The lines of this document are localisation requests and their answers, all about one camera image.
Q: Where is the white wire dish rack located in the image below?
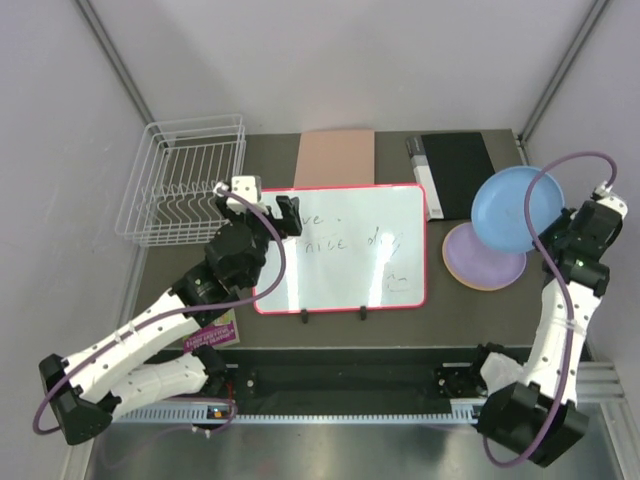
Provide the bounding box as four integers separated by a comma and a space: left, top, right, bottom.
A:
115, 114, 246, 247

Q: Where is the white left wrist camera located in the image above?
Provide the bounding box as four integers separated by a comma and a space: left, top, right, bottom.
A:
213, 175, 262, 212

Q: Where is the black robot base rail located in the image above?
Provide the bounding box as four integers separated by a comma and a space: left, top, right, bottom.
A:
200, 347, 487, 415

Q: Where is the purple plate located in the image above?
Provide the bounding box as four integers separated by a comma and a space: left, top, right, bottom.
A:
443, 222, 527, 290

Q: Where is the brown cardboard sheet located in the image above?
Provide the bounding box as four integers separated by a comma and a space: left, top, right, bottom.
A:
293, 129, 375, 188

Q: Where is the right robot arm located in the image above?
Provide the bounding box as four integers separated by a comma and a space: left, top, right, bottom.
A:
466, 193, 628, 468

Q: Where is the red framed whiteboard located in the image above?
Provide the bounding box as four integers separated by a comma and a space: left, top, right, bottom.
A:
254, 184, 428, 315

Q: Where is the black folder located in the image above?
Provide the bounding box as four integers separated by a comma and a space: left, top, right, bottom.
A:
406, 132, 495, 221

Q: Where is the purple treehouse children's book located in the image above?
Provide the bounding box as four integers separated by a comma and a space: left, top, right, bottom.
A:
183, 310, 240, 353

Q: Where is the blue plate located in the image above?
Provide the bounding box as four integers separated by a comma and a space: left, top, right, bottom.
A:
471, 166, 565, 254

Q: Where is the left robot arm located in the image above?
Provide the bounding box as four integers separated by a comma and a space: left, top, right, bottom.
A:
39, 192, 302, 445

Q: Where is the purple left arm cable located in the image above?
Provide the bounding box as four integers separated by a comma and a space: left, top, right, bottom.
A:
32, 187, 287, 435

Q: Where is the grey slotted cable duct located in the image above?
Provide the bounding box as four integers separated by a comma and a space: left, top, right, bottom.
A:
116, 400, 483, 425

